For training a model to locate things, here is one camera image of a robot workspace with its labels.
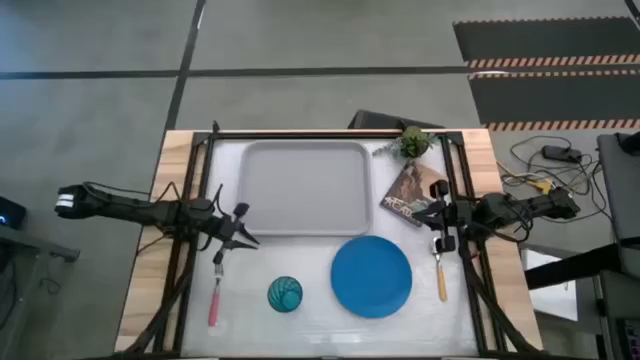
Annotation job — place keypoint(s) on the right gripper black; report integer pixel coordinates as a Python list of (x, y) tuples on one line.
[(456, 216)]

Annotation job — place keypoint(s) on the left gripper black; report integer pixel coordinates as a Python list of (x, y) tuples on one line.
[(225, 229)]

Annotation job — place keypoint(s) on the teal faceted plastic cup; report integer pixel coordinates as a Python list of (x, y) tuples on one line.
[(285, 295)]

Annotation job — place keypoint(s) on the blue round plate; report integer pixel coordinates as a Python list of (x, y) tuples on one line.
[(371, 277)]

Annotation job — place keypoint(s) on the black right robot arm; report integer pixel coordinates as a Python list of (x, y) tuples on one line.
[(545, 205)]

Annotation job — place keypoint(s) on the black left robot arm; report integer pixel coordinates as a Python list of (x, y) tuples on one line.
[(125, 210)]

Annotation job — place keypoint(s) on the grey plastic tray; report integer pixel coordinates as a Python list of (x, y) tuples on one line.
[(305, 185)]

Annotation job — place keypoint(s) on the illustrated brown book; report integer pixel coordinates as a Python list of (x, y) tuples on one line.
[(405, 192)]

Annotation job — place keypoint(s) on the small green potted plant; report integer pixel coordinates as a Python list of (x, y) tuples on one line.
[(414, 141)]

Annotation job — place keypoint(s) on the glossy white table mat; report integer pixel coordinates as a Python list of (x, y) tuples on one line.
[(300, 330)]

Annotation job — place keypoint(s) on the black flat object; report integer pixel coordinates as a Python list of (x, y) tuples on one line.
[(380, 120)]

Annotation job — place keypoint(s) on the black power adapter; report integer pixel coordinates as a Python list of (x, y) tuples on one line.
[(560, 152)]

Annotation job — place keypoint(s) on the black diagonal beam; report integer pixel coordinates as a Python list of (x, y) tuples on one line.
[(570, 267)]

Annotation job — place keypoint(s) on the white panel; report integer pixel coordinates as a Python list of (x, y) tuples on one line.
[(555, 300)]

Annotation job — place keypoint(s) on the black hazard-striped floor mat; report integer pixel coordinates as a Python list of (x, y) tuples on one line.
[(550, 97), (540, 40)]

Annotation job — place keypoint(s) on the grey desk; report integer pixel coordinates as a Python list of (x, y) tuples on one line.
[(622, 200)]

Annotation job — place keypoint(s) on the dark grey cabinet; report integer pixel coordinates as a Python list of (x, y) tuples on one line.
[(620, 310)]

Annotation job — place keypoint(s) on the grey side table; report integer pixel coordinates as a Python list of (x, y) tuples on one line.
[(30, 241)]

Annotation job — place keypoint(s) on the black object on desk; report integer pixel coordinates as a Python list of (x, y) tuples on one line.
[(631, 142)]

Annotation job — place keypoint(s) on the black device with blue light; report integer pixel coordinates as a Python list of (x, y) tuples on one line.
[(10, 212)]

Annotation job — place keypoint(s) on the black aluminium table frame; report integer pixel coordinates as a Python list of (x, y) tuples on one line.
[(325, 134)]

